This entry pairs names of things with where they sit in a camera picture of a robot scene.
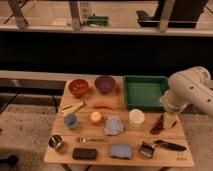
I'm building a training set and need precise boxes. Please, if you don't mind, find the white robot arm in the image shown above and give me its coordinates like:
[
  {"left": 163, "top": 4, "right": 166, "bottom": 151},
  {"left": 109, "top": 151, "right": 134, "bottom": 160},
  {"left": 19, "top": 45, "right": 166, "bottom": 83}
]
[{"left": 160, "top": 66, "right": 213, "bottom": 118}]

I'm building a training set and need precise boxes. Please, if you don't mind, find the purple bowl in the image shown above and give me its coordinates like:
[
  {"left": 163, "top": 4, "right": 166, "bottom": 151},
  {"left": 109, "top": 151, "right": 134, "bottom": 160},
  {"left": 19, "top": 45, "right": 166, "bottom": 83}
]
[{"left": 95, "top": 75, "right": 115, "bottom": 94}]

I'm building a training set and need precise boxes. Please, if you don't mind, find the red bowl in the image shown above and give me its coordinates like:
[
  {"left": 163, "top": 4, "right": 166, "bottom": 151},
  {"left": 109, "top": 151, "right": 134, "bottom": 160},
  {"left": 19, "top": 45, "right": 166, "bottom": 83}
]
[{"left": 68, "top": 79, "right": 89, "bottom": 98}]

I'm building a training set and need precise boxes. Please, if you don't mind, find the red chili pepper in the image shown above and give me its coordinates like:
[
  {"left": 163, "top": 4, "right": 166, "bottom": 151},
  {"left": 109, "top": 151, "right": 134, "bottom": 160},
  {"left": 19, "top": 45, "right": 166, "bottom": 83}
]
[{"left": 93, "top": 104, "right": 115, "bottom": 111}]

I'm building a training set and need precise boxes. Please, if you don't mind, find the yellow round fruit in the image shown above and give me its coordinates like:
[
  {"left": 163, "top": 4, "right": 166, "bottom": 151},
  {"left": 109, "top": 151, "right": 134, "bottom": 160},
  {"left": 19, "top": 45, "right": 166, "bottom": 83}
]
[{"left": 89, "top": 112, "right": 102, "bottom": 125}]

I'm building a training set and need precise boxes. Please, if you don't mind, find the green plastic tray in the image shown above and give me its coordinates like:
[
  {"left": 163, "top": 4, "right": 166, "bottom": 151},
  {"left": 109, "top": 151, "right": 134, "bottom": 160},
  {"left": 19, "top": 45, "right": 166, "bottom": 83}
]
[{"left": 123, "top": 75, "right": 168, "bottom": 110}]

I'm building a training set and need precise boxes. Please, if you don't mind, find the crumpled blue cloth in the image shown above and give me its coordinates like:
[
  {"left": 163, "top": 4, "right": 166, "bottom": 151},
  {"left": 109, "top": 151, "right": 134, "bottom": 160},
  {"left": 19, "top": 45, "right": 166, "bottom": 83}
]
[{"left": 104, "top": 116, "right": 124, "bottom": 136}]

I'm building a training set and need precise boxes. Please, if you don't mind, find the white cup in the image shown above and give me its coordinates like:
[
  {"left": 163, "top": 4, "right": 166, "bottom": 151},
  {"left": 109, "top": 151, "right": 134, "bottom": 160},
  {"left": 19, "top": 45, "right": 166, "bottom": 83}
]
[{"left": 129, "top": 109, "right": 145, "bottom": 128}]

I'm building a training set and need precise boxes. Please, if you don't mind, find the wooden folding table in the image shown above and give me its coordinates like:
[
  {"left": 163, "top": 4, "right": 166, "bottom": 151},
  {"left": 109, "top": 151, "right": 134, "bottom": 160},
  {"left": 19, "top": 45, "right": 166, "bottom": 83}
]
[{"left": 44, "top": 79, "right": 195, "bottom": 168}]

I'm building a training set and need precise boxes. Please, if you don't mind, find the yellow banana peel toy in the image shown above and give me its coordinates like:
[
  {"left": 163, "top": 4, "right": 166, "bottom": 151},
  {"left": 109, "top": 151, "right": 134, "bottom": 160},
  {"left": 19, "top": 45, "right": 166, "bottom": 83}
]
[{"left": 61, "top": 102, "right": 85, "bottom": 116}]

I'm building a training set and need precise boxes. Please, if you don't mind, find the blue cup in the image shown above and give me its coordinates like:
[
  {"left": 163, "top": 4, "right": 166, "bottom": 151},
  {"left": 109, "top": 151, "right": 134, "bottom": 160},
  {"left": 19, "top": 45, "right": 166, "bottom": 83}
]
[{"left": 64, "top": 114, "right": 77, "bottom": 129}]

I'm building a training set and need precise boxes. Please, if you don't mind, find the silver fork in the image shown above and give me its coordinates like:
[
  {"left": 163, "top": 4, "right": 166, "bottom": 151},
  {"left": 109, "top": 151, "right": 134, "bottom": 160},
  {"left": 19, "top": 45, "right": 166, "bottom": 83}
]
[{"left": 77, "top": 137, "right": 106, "bottom": 143}]

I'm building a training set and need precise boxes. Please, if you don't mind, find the dark red grape bunch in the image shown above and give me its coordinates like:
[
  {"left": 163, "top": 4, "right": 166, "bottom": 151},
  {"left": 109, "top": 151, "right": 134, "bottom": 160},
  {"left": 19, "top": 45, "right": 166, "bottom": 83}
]
[{"left": 150, "top": 115, "right": 164, "bottom": 134}]

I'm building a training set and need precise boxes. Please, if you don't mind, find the green box on shelf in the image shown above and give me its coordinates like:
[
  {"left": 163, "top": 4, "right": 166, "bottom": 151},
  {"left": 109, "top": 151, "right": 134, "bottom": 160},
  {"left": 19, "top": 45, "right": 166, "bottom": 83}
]
[{"left": 86, "top": 16, "right": 109, "bottom": 26}]

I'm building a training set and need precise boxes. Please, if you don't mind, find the blue sponge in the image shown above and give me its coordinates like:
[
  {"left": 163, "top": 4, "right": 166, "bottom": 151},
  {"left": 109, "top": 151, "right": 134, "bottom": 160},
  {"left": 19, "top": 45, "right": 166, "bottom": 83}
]
[{"left": 110, "top": 144, "right": 132, "bottom": 159}]

